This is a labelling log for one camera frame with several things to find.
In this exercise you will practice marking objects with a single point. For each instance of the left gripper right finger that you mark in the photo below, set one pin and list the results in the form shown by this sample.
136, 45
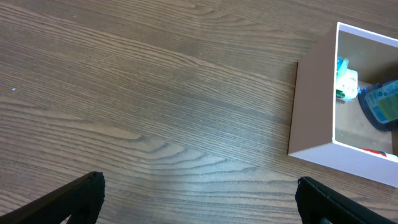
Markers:
319, 204

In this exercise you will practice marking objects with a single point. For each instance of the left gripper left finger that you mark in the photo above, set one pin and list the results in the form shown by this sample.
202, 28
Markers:
79, 201

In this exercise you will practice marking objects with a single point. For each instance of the white teal toothpaste tube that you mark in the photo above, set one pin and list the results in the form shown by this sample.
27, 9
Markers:
385, 155

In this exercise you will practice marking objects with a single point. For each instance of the green white packet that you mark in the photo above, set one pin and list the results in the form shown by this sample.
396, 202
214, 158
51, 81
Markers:
346, 84

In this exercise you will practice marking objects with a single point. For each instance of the clear bottle with dark liquid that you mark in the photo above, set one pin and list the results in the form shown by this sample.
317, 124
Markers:
379, 104

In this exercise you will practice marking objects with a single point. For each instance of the green white toothbrush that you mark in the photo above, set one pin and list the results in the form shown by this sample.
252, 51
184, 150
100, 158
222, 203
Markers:
341, 65

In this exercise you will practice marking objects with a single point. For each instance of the open cardboard box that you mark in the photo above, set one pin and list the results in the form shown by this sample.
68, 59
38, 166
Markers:
332, 132

